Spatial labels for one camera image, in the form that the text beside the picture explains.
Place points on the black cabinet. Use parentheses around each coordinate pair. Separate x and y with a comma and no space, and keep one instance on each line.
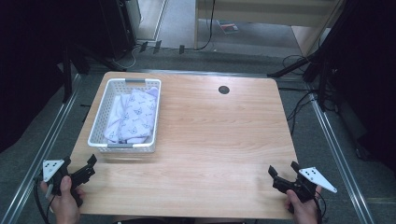
(118,25)

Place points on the black metal stand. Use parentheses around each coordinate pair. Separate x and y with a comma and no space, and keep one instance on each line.
(311,67)
(67,74)

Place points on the light wooden furniture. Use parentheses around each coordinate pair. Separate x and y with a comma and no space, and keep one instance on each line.
(264,11)

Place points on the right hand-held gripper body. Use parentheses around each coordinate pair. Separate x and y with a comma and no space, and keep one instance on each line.
(306,186)

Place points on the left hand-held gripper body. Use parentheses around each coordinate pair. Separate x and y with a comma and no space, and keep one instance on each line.
(55,174)

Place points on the person's right hand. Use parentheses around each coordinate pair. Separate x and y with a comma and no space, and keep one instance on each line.
(303,211)

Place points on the dark curtain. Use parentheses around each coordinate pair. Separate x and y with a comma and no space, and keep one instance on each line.
(28,62)
(367,77)

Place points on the person's left hand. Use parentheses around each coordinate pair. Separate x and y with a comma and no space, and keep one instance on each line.
(65,205)

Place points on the metal floor rail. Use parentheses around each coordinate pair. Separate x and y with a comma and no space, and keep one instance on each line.
(342,161)
(40,149)

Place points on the purple printed cloth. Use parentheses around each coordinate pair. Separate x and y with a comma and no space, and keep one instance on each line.
(137,118)

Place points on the white plastic basket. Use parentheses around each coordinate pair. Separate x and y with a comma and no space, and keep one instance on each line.
(99,124)

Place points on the booklet with red cover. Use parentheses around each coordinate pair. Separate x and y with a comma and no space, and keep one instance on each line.
(228,27)

